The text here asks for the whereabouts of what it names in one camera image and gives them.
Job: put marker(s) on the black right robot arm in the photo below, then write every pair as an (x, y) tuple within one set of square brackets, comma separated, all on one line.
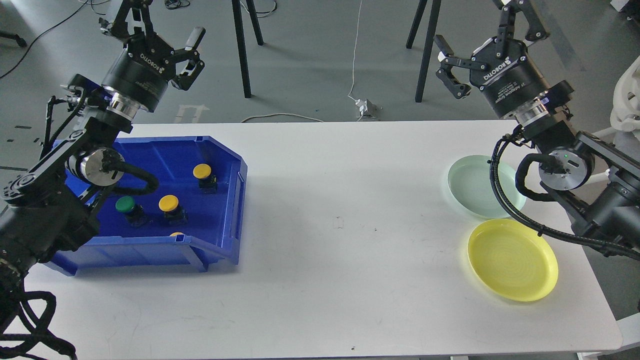
[(596, 183)]

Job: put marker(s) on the pale green plate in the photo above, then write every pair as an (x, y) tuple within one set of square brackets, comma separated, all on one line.
[(468, 181)]

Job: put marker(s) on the yellow plate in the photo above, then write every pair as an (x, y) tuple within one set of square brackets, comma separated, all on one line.
[(512, 260)]

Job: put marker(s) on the yellow push button back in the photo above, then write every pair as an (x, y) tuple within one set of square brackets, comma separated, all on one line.
[(207, 180)]

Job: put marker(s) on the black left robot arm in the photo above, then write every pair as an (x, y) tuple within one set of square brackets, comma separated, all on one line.
[(54, 205)]

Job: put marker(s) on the black tripod legs right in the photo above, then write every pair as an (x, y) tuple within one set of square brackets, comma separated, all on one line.
[(435, 10)]

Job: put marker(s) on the green push button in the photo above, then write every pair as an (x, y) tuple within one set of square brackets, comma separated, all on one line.
[(133, 212)]

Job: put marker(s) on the blue plastic bin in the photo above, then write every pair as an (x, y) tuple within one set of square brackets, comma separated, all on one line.
[(193, 218)]

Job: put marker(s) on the white power adapter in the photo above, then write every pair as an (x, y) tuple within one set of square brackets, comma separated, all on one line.
[(367, 110)]

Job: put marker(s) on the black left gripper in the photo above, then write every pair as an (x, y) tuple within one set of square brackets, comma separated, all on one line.
[(148, 65)]

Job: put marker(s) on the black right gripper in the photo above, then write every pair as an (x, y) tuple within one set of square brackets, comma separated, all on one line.
[(511, 75)]

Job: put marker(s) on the white office chair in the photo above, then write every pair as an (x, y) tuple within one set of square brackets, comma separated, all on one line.
[(625, 114)]

